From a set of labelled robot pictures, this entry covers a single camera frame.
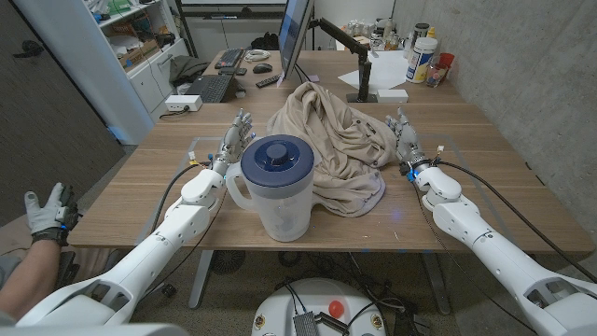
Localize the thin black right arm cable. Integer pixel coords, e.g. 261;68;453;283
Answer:
410;180;537;333

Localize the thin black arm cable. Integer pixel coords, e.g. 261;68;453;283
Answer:
410;180;537;333
139;186;229;302

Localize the black computer monitor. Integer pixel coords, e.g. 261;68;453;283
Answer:
278;0;316;81

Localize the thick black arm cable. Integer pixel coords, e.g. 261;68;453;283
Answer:
149;161;212;234
433;160;597;284

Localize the grey-green jacket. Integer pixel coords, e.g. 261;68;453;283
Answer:
168;54;210;88

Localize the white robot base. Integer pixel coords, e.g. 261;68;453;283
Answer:
251;277;387;336

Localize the clear drinking glass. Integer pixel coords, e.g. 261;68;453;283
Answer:
424;63;448;89

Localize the grey metal table leg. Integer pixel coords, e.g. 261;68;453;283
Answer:
422;251;451;316
188;250;215;310

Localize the black round fan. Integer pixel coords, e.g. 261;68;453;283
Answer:
209;250;247;275

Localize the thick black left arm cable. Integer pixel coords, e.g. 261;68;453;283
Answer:
149;161;212;234

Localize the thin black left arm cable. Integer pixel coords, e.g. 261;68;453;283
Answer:
139;186;229;302

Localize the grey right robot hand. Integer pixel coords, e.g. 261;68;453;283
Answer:
384;106;433;176

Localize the black keyboard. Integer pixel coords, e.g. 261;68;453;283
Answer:
214;48;245;70

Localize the black remote control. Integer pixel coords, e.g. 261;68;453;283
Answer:
255;73;284;90

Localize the white rectangular box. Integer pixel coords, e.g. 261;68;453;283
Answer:
376;88;410;104

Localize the black door handle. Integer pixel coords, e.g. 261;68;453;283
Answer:
12;39;45;59

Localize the brown cardboard box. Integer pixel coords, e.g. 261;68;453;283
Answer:
118;39;161;71

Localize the black bag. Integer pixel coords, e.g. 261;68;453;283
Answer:
250;31;280;51

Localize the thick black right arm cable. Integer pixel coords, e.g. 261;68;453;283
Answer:
433;160;597;284

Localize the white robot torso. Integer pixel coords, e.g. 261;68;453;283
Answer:
0;323;190;336

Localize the white shelf cabinet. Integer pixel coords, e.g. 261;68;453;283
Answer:
13;0;190;146

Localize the white power socket box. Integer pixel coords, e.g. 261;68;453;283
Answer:
164;94;203;113

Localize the person's grey gloved hand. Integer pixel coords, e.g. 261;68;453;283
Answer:
23;182;81;246

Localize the white paper sheet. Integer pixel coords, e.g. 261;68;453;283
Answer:
337;49;411;91

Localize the clear pitcher with blue lid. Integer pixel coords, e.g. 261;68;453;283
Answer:
225;133;316;243

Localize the beige coat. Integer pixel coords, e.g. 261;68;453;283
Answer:
266;81;398;218

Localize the black laptop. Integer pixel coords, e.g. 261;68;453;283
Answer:
185;73;237;105

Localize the white wipes canister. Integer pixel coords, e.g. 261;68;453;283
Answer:
405;36;438;85

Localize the dark tumbler with silver band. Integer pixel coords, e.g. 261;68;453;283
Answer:
412;21;430;48

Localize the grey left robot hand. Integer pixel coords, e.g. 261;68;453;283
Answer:
210;107;257;177

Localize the person's bare forearm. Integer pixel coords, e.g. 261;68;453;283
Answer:
0;239;62;323

